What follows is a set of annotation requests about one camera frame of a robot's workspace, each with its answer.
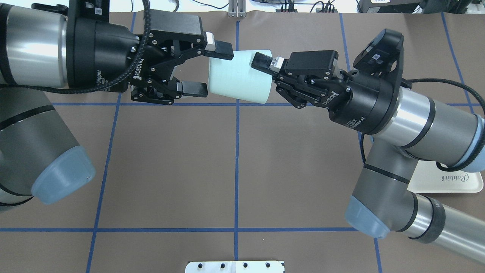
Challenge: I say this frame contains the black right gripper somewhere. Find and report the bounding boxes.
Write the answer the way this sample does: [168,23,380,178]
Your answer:
[250,50,402,135]

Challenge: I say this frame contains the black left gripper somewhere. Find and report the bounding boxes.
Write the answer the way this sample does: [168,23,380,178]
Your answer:
[66,10,234,105]

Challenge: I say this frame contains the light green plastic cup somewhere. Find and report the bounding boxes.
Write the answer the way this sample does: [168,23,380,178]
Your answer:
[208,50,272,104]

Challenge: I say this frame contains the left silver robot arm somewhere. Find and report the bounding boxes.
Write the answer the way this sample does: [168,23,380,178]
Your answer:
[0,0,233,212]

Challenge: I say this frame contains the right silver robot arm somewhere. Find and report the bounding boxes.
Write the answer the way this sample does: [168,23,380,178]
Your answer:
[250,49,484,264]

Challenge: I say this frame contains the white rectangular plastic tray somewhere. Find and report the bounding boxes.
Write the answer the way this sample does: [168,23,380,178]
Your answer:
[407,161,484,193]

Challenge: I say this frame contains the blue tape grid lines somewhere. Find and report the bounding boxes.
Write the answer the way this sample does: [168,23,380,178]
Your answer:
[1,11,484,273]

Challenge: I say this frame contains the white mounting plate with holes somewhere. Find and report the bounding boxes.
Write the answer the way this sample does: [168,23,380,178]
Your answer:
[185,260,285,273]

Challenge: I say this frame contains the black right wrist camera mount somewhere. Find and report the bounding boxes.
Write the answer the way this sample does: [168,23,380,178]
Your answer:
[353,29,412,89]

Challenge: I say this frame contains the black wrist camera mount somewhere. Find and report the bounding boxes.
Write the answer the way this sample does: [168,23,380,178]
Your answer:
[353,29,412,89]
[31,0,110,22]

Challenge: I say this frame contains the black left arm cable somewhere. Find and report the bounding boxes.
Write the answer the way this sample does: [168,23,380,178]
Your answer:
[0,0,152,94]

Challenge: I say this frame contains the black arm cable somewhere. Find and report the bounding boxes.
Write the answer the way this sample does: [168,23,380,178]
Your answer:
[0,0,152,94]
[358,78,485,173]

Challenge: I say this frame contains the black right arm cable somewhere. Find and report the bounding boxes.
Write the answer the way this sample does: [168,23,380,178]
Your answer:
[358,78,485,173]

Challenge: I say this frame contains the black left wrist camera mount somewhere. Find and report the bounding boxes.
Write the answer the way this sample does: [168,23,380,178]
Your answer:
[31,0,110,22]

